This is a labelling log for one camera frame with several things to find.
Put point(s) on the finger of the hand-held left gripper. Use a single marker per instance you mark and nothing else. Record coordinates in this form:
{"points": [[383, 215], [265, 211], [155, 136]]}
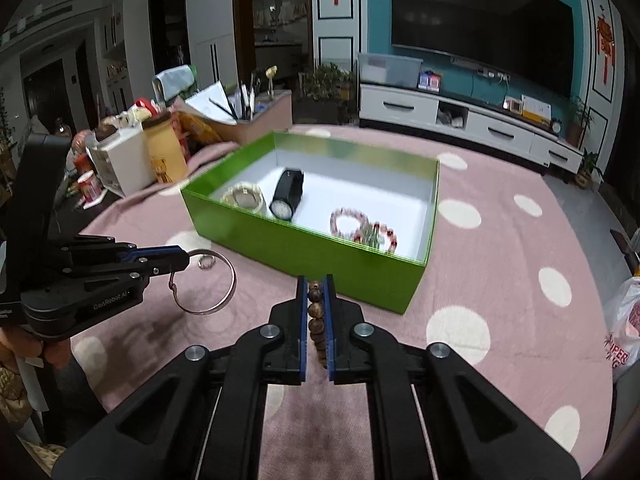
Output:
{"points": [[150, 253], [125, 274]]}

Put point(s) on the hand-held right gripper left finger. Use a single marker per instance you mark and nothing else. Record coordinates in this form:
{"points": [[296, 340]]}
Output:
{"points": [[301, 340]]}

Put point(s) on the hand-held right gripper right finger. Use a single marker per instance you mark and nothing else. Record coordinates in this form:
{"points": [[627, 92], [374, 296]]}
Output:
{"points": [[331, 340]]}

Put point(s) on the green cardboard box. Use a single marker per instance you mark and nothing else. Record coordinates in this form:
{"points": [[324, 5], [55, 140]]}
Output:
{"points": [[300, 255]]}

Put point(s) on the silver bangle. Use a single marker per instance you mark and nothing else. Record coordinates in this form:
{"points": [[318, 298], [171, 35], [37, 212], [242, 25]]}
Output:
{"points": [[233, 282]]}

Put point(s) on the white wrist watch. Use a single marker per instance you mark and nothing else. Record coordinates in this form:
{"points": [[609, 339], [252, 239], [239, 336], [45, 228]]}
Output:
{"points": [[245, 197]]}

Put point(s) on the black wrist watch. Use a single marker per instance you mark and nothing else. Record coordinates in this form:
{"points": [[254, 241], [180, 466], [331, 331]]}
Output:
{"points": [[285, 200]]}

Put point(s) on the person's left hand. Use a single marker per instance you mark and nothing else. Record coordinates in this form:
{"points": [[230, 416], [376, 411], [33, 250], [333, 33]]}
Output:
{"points": [[30, 351]]}

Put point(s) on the red paper cup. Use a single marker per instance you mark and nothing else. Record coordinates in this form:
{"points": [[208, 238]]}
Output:
{"points": [[90, 190]]}

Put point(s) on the white drawer organizer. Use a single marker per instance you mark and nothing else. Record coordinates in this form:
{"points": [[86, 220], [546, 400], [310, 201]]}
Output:
{"points": [[125, 165]]}

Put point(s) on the yellow bear bottle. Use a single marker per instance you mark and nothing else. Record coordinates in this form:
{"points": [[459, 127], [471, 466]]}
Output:
{"points": [[165, 155]]}

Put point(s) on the brown round lid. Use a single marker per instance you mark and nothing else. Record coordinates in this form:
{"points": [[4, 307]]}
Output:
{"points": [[106, 133]]}

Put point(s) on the orange snack bag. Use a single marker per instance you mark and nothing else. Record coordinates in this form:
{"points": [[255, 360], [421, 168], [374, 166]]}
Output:
{"points": [[200, 130]]}

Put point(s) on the white paper sheets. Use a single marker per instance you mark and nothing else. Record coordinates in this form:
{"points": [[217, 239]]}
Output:
{"points": [[212, 102]]}

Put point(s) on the green and white pouch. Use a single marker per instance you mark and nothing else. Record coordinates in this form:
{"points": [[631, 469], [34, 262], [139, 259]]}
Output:
{"points": [[172, 82]]}

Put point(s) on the cardboard box with pens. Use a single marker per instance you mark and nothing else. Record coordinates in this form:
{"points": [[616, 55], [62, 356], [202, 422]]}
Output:
{"points": [[265, 120]]}

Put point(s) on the pink polka dot blanket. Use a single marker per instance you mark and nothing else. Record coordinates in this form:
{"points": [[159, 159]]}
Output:
{"points": [[500, 260]]}

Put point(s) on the white television cabinet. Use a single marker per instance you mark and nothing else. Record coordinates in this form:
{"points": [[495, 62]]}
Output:
{"points": [[400, 107]]}

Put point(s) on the leafy floor plant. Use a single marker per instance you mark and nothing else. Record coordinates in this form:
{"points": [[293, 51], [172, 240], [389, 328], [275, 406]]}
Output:
{"points": [[325, 85]]}

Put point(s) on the clear plastic storage box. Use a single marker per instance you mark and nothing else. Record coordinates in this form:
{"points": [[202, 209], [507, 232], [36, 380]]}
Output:
{"points": [[387, 70]]}

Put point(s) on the small blue and red boxes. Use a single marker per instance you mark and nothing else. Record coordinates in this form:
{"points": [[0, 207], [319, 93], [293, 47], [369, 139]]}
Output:
{"points": [[430, 82]]}

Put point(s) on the white plastic bag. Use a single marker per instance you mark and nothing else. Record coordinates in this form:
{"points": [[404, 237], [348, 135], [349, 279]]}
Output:
{"points": [[625, 330]]}

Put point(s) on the yellow and white desk calendar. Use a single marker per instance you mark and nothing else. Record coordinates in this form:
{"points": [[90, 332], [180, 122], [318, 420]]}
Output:
{"points": [[530, 107]]}

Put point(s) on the small potted plant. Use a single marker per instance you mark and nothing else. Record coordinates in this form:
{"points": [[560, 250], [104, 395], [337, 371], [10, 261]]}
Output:
{"points": [[587, 172]]}

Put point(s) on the white power strip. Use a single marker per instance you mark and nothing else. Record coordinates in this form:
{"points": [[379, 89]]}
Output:
{"points": [[492, 75]]}

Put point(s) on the small black alarm clock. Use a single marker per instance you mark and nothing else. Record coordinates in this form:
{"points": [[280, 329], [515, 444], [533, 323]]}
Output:
{"points": [[556, 126]]}

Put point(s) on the tall potted plant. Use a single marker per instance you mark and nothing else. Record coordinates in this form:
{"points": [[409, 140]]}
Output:
{"points": [[577, 125]]}

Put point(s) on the black television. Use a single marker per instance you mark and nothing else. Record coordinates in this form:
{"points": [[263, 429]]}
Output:
{"points": [[480, 25]]}

